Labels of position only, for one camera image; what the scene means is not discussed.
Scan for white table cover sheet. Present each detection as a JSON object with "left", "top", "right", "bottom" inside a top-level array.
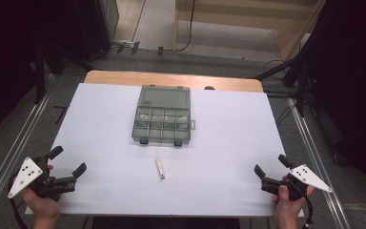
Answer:
[{"left": 24, "top": 82, "right": 305, "bottom": 219}]

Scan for grey translucent compartment box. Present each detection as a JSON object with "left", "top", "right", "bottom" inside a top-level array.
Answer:
[{"left": 131, "top": 84, "right": 197, "bottom": 148}]

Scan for metal floor rail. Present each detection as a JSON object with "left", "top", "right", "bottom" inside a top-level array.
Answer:
[
  {"left": 0, "top": 83, "right": 55, "bottom": 214},
  {"left": 287, "top": 96, "right": 353, "bottom": 229}
]

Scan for small white stick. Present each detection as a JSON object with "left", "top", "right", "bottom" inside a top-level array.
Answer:
[{"left": 154, "top": 156, "right": 167, "bottom": 180}]

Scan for black hanging cable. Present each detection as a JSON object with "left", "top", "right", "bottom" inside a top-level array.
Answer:
[{"left": 174, "top": 0, "right": 195, "bottom": 53}]

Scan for person's right hand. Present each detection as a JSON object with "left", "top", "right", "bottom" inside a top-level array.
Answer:
[{"left": 272, "top": 175, "right": 316, "bottom": 221}]

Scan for black metal stand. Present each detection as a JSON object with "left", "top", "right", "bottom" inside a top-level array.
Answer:
[
  {"left": 33, "top": 44, "right": 48, "bottom": 105},
  {"left": 249, "top": 47, "right": 313, "bottom": 117}
]

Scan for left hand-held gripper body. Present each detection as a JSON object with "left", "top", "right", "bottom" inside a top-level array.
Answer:
[{"left": 7, "top": 156, "right": 77, "bottom": 202}]

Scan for wooden table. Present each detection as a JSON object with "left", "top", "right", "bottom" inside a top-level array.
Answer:
[{"left": 83, "top": 70, "right": 265, "bottom": 94}]

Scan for black cabinet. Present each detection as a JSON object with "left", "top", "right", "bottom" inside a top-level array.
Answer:
[{"left": 74, "top": 0, "right": 120, "bottom": 62}]

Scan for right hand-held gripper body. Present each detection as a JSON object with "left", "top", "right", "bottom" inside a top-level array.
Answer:
[{"left": 260, "top": 163, "right": 334, "bottom": 202}]

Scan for light wooden shelf unit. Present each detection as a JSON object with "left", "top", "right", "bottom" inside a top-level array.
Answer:
[{"left": 173, "top": 0, "right": 327, "bottom": 62}]

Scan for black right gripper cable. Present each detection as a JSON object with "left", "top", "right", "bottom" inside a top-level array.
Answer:
[{"left": 300, "top": 192, "right": 315, "bottom": 229}]

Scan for person's left hand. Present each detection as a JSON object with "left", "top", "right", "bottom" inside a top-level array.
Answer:
[{"left": 20, "top": 164, "right": 62, "bottom": 221}]

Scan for black floor cables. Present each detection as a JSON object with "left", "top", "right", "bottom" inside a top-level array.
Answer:
[{"left": 262, "top": 58, "right": 299, "bottom": 127}]

